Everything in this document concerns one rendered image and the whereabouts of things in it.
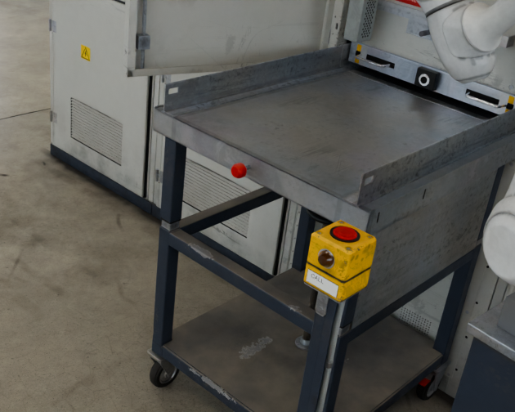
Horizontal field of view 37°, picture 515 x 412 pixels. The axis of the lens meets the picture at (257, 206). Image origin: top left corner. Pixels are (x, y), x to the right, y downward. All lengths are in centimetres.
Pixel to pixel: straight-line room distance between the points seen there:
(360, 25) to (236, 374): 99
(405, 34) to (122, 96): 125
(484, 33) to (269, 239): 126
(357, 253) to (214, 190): 156
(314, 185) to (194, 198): 135
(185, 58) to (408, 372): 105
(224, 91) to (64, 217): 130
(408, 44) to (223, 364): 101
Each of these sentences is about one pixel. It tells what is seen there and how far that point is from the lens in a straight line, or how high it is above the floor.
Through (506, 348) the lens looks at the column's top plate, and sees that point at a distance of 136.
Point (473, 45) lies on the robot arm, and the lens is 161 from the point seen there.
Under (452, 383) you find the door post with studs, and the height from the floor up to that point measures 5.
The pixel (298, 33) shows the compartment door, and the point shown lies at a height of 93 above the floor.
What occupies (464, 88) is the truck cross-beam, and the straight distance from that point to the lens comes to 210.
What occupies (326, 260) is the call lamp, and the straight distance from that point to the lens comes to 122.
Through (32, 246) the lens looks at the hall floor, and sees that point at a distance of 287.
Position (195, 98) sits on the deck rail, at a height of 86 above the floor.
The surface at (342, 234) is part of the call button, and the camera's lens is 123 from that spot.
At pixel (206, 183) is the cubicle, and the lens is 275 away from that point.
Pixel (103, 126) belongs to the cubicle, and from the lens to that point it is 317.
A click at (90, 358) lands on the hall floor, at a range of 235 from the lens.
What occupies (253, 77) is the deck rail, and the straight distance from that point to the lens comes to 197.
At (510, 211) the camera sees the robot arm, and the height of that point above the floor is 103.
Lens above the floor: 150
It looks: 28 degrees down
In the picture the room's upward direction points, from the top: 7 degrees clockwise
